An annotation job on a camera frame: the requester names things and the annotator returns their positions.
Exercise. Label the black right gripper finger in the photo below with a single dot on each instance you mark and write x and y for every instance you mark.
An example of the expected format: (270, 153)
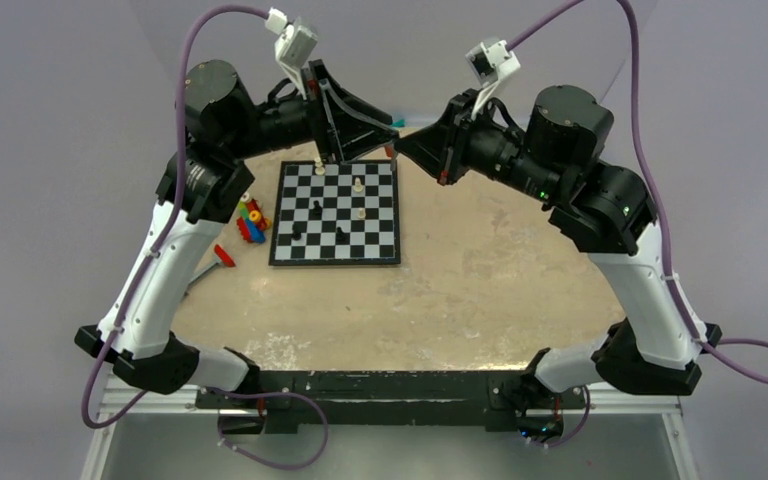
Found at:
(434, 136)
(431, 158)

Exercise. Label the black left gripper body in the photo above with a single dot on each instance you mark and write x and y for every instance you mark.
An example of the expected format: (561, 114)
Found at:
(322, 115)

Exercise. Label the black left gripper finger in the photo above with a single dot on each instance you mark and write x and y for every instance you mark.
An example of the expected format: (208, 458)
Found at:
(345, 112)
(356, 146)

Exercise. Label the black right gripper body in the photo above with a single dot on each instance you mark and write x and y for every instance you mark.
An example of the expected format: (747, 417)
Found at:
(470, 140)

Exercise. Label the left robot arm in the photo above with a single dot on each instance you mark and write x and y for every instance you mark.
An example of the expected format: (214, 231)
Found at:
(197, 198)

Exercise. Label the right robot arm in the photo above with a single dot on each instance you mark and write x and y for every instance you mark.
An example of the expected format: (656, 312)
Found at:
(607, 212)

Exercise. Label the black white chessboard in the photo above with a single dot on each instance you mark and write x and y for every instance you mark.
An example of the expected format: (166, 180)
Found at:
(348, 216)

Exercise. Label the colourful toy block pile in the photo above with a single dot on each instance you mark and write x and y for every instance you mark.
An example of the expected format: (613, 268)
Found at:
(252, 223)

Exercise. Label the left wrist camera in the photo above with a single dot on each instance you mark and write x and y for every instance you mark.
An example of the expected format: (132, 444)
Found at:
(296, 43)

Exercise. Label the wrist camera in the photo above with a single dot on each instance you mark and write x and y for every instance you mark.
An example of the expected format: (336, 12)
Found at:
(296, 43)
(492, 64)

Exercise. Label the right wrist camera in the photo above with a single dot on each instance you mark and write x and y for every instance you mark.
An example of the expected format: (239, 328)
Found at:
(492, 64)

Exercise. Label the red handled tool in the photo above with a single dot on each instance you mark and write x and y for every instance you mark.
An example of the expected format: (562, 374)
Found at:
(220, 258)

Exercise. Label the black table front rail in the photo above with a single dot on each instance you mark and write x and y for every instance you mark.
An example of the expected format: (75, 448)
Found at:
(495, 400)

